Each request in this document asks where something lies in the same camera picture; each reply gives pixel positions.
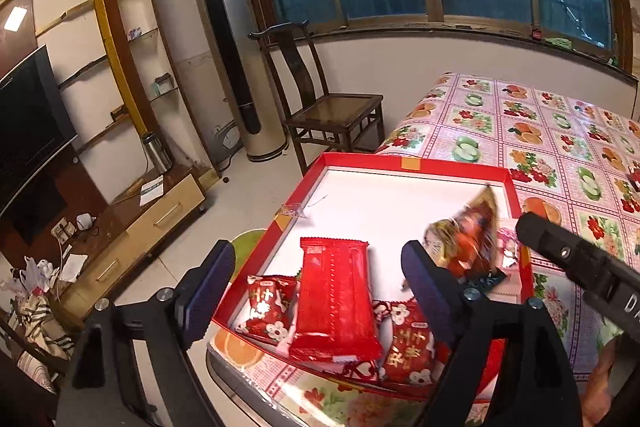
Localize red cardboard box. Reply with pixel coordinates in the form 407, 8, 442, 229
212, 151, 534, 404

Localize pink cartoon snack packet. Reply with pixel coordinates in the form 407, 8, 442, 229
494, 227, 524, 269

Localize wooden television cabinet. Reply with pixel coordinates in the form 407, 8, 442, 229
0, 164, 208, 333

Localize plain red snack packet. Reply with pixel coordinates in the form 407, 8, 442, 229
288, 236, 384, 363

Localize tall standing air conditioner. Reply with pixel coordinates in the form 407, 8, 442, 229
187, 0, 288, 164

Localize red flower print snack packet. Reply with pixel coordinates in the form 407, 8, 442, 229
234, 274, 299, 354
379, 298, 452, 386

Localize black flat television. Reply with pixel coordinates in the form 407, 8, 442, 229
0, 45, 79, 219

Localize white plastic bags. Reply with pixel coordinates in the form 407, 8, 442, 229
0, 256, 57, 294

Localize wall shelf unit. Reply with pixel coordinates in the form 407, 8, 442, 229
0, 0, 211, 168

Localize floral fruit print tablecloth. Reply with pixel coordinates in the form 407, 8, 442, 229
207, 72, 640, 427

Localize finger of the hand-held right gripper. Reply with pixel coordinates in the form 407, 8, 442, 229
515, 212, 615, 304

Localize small black snack packet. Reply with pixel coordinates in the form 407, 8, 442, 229
464, 269, 509, 294

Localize brown glossy snack bag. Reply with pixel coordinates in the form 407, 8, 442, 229
423, 184, 501, 279

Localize steel thermos flask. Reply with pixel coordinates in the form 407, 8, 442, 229
141, 131, 174, 176

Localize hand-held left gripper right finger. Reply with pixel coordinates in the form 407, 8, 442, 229
401, 240, 584, 427

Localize green round stool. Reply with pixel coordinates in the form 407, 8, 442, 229
229, 228, 271, 269

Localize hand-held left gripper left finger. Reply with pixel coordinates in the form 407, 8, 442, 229
55, 239, 237, 427

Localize person's right forearm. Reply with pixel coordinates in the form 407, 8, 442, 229
581, 336, 640, 427

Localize dark wooden chair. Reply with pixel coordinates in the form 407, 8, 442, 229
248, 20, 386, 176

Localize striped cloth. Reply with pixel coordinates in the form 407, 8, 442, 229
9, 291, 77, 394

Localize white power strip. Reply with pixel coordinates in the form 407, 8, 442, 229
51, 217, 76, 244

